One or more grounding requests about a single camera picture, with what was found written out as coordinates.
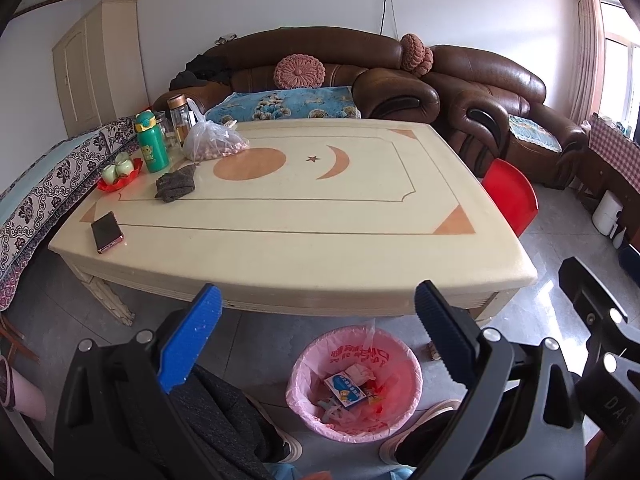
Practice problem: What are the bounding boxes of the white appliance on floor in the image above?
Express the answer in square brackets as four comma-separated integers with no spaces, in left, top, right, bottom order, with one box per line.
[591,191,623,238]

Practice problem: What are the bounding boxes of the green kids water bottle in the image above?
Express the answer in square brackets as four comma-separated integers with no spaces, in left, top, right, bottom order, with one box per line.
[134,110,169,172]

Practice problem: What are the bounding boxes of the glass tea bottle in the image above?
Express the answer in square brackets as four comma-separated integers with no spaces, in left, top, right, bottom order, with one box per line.
[167,94,194,144]

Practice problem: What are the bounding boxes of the brown leather sofa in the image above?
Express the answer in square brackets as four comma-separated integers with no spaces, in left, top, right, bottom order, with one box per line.
[152,26,440,124]

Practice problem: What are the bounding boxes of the pink lined trash bin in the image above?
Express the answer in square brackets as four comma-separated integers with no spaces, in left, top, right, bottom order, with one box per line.
[285,322,423,444]

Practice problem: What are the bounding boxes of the brown leather armchair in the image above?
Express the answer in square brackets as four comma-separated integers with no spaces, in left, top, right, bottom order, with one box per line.
[423,44,587,190]

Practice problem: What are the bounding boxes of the red plate with apples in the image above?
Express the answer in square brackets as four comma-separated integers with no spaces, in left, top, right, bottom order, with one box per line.
[96,152,143,193]

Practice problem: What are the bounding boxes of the black smartphone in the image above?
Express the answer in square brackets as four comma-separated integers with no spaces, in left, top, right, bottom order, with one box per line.
[91,211,124,254]

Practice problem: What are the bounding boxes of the pink round cushion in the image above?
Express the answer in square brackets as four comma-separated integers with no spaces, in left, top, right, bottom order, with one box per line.
[273,53,326,90]
[400,32,434,77]

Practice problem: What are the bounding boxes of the blue white medicine box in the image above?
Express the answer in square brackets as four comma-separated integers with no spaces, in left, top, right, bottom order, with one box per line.
[323,372,367,408]

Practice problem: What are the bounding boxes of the grey cloth rag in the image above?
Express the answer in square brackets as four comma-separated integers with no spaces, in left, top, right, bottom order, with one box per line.
[155,164,198,203]

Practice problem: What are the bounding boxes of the blue floral blanket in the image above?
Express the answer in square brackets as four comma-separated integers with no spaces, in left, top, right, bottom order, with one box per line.
[205,86,361,125]

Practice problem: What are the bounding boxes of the red plastic stool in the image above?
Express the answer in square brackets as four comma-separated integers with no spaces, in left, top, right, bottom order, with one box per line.
[482,159,539,236]

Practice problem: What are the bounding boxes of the pink curtain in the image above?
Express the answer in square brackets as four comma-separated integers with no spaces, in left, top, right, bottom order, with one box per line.
[570,0,605,124]

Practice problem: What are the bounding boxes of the teal seat pad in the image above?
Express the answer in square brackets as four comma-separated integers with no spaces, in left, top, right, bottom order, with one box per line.
[509,115,563,153]

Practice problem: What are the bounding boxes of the clear bag of peanuts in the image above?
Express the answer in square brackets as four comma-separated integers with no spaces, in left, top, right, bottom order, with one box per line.
[182,98,250,162]

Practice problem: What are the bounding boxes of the patterned sofa cover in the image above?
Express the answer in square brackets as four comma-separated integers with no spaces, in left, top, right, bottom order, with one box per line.
[1,116,138,310]

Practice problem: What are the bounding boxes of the checkered cloth side table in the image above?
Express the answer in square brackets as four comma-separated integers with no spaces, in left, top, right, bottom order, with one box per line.
[577,114,639,249]

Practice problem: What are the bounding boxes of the cream wooden cabinet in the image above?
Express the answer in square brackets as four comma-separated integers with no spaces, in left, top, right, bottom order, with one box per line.
[52,0,149,138]

